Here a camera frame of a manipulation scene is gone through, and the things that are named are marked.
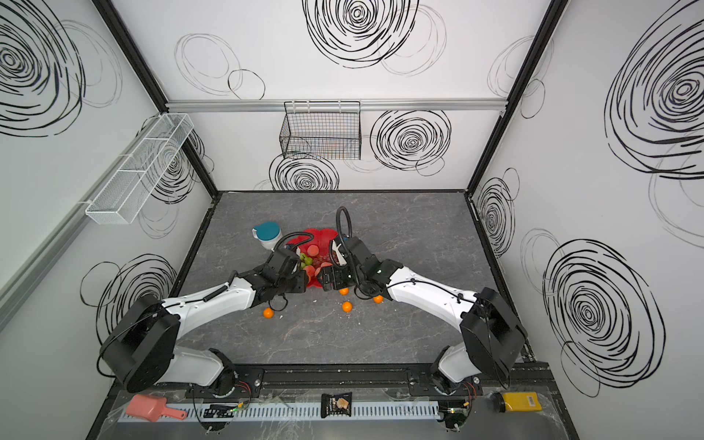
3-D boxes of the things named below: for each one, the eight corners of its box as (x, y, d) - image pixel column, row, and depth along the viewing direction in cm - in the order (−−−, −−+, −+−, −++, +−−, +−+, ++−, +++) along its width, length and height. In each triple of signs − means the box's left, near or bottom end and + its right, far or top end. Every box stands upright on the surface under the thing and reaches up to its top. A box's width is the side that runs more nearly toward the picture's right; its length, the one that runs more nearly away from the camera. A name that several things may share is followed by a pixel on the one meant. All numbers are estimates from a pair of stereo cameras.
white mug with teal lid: (255, 239, 107) (249, 228, 101) (274, 226, 111) (270, 214, 105) (272, 256, 102) (267, 245, 96) (291, 241, 106) (287, 230, 101)
